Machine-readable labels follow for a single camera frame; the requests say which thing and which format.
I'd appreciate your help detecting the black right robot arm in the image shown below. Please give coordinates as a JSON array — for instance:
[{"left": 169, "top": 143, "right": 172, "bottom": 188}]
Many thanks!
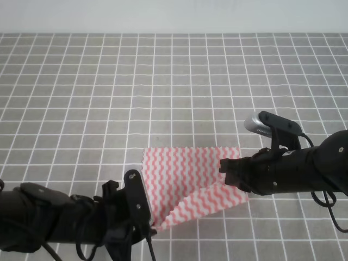
[{"left": 219, "top": 130, "right": 347, "bottom": 196}]

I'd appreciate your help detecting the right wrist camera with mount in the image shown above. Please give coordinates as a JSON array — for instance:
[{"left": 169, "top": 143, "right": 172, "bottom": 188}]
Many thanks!
[{"left": 244, "top": 111, "right": 302, "bottom": 150}]

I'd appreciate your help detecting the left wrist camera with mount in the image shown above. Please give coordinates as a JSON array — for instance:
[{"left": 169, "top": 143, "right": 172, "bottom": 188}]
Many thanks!
[{"left": 124, "top": 169, "right": 153, "bottom": 226}]

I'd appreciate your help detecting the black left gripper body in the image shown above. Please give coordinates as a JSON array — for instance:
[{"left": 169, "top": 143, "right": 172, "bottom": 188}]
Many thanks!
[{"left": 70, "top": 181, "right": 136, "bottom": 245}]

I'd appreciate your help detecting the pink white wavy striped towel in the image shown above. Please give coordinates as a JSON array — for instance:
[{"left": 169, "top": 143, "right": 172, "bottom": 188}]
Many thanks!
[{"left": 142, "top": 147, "right": 248, "bottom": 231}]

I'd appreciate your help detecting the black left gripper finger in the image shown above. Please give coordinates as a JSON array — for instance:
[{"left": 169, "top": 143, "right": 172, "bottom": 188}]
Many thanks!
[{"left": 141, "top": 224, "right": 157, "bottom": 237}]

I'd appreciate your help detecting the black right camera cable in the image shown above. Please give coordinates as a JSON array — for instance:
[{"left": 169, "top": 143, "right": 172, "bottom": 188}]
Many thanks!
[{"left": 299, "top": 133, "right": 348, "bottom": 234}]

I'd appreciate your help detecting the grey checked tablecloth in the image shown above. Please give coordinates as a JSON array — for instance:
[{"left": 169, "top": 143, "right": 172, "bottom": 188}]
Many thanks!
[{"left": 1, "top": 33, "right": 347, "bottom": 260}]

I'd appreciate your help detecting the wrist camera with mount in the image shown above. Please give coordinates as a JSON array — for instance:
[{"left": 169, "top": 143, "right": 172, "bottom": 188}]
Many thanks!
[
  {"left": 244, "top": 111, "right": 302, "bottom": 150},
  {"left": 124, "top": 169, "right": 153, "bottom": 226}
]

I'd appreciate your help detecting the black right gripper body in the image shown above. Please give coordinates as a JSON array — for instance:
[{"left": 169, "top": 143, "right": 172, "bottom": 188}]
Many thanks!
[{"left": 239, "top": 148, "right": 282, "bottom": 196}]

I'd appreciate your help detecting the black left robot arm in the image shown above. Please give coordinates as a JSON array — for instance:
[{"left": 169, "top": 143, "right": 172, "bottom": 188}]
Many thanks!
[{"left": 1, "top": 181, "right": 156, "bottom": 260}]

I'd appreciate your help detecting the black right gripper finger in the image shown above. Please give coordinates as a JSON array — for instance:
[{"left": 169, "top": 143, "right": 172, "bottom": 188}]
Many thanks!
[
  {"left": 219, "top": 158, "right": 245, "bottom": 174},
  {"left": 225, "top": 173, "right": 250, "bottom": 193}
]

